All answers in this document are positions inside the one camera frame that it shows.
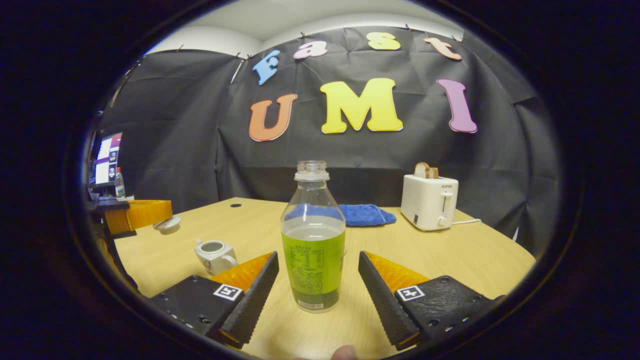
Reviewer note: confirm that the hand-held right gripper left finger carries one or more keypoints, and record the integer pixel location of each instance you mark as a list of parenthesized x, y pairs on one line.
[(252, 302)]

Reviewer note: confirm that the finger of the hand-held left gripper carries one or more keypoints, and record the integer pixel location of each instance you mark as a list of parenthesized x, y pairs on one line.
[(147, 212)]

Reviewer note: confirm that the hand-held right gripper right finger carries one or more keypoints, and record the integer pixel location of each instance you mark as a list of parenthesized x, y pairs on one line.
[(382, 300)]

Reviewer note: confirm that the white teacup lid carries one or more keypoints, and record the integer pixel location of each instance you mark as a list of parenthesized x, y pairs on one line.
[(168, 226)]

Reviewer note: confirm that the white ceramic teacup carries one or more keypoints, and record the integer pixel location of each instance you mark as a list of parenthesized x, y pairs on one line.
[(212, 260)]

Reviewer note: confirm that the green label water bottle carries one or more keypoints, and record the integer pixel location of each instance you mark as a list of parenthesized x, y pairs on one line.
[(312, 265)]

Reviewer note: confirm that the red cap plastic bottle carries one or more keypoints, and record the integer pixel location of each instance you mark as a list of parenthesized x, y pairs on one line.
[(120, 185)]

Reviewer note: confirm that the computer monitor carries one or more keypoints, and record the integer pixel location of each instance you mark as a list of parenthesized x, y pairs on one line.
[(109, 160)]

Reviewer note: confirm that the blue towel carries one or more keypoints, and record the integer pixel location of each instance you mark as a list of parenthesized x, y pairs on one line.
[(367, 215)]

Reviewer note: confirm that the white toaster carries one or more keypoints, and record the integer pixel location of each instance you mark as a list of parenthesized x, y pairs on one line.
[(425, 202)]

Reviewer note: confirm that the light bread slice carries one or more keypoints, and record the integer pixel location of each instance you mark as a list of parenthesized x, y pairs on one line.
[(421, 171)]

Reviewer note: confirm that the brown bread slice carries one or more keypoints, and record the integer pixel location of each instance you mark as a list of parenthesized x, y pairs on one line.
[(433, 173)]

